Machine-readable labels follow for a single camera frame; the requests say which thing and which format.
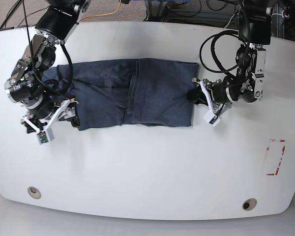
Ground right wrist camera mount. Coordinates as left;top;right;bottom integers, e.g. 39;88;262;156
21;98;78;145

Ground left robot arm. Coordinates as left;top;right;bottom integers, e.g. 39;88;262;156
187;0;276;106

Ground yellow cable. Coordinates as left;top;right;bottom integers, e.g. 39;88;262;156
82;0;121;20

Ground dark blue t-shirt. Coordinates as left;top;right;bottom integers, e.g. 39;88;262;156
43;58;200;131

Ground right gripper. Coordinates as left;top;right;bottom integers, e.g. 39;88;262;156
24;100;80;134

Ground left table cable grommet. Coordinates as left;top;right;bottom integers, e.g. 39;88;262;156
28;186;41;200

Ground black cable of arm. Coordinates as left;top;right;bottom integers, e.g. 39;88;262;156
199;29;241;77
43;43;74;99

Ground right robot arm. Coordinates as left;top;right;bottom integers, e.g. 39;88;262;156
4;0;90;134

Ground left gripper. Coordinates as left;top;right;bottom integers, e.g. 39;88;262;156
187;82;230;108

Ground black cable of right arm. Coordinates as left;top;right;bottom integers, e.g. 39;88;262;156
43;43;74;99

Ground right table cable grommet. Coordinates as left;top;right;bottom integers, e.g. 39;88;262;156
242;198;258;211

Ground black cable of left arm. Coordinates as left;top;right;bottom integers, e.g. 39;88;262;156
199;29;241;77

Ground aluminium frame structure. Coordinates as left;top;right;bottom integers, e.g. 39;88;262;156
145;0;286;37

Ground table cable grommet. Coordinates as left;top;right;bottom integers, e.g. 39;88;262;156
28;186;41;200
242;198;258;211

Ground red tape rectangle marking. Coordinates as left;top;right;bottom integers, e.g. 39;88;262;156
264;139;286;176

